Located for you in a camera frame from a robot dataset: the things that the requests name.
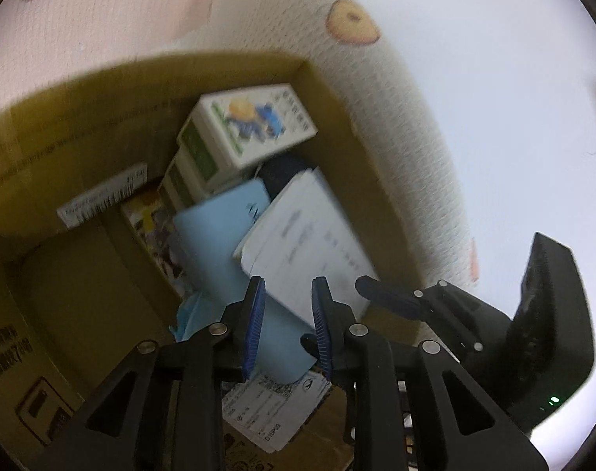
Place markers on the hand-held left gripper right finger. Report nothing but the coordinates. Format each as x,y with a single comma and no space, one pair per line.
322,324

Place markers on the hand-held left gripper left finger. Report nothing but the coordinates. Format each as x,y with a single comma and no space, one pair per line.
253,324

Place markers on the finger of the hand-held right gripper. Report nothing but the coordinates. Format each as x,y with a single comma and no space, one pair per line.
310,343
386,297

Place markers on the brown cardboard box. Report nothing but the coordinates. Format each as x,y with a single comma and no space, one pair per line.
82,157

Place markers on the light blue plastic packet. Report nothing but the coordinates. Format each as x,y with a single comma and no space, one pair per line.
195,316

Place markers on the light blue box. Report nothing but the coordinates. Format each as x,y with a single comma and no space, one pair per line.
214,240

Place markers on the colourful printed booklet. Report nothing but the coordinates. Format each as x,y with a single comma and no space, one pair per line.
150,225

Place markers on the dark blue object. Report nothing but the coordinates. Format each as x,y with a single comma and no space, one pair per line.
278,174

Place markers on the white green cartoon box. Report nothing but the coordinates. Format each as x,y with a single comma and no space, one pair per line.
248,122

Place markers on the pink cartoon bed sheet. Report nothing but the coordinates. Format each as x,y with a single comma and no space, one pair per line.
131,10

